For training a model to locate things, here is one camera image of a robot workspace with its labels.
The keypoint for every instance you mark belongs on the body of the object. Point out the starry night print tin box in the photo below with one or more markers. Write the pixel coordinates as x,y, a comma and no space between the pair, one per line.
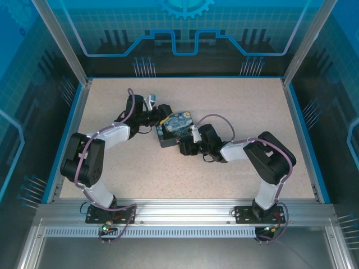
174,126

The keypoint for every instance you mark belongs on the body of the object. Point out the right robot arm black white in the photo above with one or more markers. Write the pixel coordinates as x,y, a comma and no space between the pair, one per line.
269,159

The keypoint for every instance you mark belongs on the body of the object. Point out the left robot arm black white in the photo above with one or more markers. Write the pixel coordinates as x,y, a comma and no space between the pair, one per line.
84,162

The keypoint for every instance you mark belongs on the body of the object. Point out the connector with yellow plug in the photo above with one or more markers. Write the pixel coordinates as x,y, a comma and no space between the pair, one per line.
270,229

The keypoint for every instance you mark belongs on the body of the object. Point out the connector with green light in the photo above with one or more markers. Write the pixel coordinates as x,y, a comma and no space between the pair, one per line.
106,227

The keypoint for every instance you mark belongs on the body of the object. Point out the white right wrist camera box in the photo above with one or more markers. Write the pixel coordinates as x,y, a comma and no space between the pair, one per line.
196,133

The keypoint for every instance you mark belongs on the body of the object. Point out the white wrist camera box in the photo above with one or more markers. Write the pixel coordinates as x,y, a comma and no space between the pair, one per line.
196,133
151,101

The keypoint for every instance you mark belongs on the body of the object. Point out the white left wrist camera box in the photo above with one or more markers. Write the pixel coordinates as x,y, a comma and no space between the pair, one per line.
151,101

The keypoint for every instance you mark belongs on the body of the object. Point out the aluminium side rail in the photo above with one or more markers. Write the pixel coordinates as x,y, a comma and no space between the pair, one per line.
78,112
294,112

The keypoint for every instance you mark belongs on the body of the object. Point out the wide aluminium base rail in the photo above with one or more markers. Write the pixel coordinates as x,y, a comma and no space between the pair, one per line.
182,213

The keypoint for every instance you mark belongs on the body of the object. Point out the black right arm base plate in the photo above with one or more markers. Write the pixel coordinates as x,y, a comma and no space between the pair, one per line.
244,214

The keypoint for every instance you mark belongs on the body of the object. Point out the aluminium frame post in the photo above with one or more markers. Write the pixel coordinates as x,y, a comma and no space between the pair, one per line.
66,47
303,47

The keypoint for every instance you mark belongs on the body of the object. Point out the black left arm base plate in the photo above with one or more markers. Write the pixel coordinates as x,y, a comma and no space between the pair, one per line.
94,217

